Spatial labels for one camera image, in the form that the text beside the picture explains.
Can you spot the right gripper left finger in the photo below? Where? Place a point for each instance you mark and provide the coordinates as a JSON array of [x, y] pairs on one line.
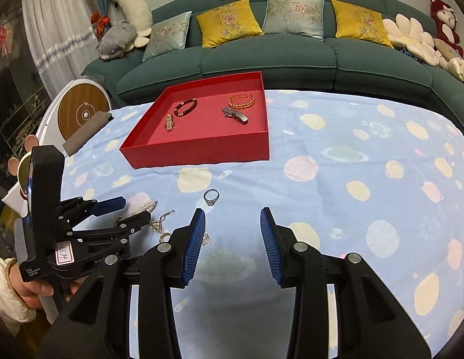
[[95, 323]]

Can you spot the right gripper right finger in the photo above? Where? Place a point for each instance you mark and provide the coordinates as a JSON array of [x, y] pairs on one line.
[[371, 321]]

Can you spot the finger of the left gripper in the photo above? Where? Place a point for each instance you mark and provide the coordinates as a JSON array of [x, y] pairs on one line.
[[76, 210], [97, 238]]

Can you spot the gold wristwatch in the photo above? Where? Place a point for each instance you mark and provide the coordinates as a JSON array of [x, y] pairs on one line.
[[169, 123]]

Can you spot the silver wristwatch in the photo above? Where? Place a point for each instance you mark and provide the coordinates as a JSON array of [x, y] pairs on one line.
[[235, 114]]

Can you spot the white jacket sleeve forearm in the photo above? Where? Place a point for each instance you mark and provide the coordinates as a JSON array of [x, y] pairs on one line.
[[13, 310]]

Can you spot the person's left hand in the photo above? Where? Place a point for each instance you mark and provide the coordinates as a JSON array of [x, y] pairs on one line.
[[29, 292]]

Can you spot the red shallow tray box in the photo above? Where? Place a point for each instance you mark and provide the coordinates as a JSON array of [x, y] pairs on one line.
[[202, 133]]

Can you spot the blue planet-print bedsheet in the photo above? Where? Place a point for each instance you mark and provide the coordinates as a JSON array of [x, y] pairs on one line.
[[346, 174]]

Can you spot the grey pig plush toy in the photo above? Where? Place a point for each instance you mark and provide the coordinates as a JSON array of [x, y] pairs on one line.
[[120, 39]]

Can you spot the orange gold bangle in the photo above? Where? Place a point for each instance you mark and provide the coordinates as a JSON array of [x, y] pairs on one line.
[[241, 101]]

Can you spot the grey-green embroidered cushion left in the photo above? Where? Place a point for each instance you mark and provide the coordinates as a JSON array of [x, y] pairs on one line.
[[168, 36]]

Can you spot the grey-green embroidered cushion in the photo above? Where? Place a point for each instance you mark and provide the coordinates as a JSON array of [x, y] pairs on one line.
[[298, 17], [168, 36]]

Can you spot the white sheer curtain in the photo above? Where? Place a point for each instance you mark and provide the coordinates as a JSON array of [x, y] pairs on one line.
[[61, 39]]

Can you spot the white cow plush toy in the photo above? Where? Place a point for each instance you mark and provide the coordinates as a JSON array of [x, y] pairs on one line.
[[137, 13]]

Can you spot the yellow embroidered cushion left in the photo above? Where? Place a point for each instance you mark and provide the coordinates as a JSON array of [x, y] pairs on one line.
[[229, 22]]

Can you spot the yellow embroidered cushion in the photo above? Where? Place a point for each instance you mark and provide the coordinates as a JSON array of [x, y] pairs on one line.
[[359, 23], [229, 22]]

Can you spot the teal sectional sofa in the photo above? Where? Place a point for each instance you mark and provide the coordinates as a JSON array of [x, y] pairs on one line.
[[288, 61]]

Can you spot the grey-green embroidered cushion right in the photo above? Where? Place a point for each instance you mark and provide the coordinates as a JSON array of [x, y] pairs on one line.
[[298, 17]]

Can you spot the cream flower-shaped pillow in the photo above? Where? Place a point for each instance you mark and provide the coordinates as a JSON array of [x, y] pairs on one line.
[[409, 34]]

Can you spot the yellow embroidered cushion right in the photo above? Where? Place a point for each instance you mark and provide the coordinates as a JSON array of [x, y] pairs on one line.
[[359, 23]]

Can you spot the red monkey plush toy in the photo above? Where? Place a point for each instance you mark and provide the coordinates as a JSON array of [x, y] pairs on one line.
[[446, 20]]

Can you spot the silver chain pendant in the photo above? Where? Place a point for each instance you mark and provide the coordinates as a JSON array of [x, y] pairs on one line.
[[157, 225]]

